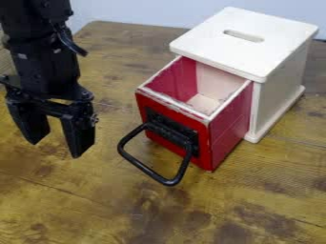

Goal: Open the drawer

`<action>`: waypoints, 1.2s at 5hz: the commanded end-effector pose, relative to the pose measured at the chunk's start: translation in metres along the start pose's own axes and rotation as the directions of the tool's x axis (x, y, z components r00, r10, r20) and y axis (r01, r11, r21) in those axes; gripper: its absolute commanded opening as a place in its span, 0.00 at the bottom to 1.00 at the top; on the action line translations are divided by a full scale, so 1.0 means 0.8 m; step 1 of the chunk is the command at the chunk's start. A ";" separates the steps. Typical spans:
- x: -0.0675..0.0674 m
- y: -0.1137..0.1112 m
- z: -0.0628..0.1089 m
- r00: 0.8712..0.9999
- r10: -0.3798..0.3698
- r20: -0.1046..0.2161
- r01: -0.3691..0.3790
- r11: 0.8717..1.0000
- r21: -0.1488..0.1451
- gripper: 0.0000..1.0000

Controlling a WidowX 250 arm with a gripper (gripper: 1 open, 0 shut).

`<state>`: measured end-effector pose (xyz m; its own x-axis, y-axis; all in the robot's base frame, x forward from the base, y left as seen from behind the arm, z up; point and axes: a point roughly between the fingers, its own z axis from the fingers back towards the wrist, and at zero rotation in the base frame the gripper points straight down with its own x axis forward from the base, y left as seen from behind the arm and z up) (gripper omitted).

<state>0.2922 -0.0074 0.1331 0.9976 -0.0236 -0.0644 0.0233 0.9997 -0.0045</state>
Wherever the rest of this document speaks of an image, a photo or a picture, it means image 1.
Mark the white wooden drawer cabinet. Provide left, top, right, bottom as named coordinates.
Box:
left=169, top=7, right=317, bottom=143

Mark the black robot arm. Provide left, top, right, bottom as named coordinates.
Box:
left=0, top=0, right=97, bottom=158

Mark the black metal drawer handle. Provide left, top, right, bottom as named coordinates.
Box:
left=117, top=108, right=199, bottom=187

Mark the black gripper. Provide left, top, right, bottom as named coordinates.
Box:
left=1, top=33, right=97, bottom=158

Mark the red wooden drawer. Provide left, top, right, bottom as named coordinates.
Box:
left=134, top=56, right=253, bottom=172

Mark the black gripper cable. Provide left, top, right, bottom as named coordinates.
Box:
left=49, top=20, right=89, bottom=58

